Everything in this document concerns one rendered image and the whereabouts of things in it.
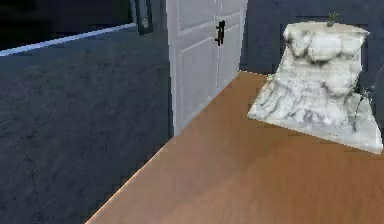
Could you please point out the white panelled room door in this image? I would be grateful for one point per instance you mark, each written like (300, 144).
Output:
(200, 60)

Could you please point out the small green house plant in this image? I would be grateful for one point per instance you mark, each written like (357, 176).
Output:
(331, 19)

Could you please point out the white marble pedestal table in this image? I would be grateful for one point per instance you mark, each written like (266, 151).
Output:
(316, 86)

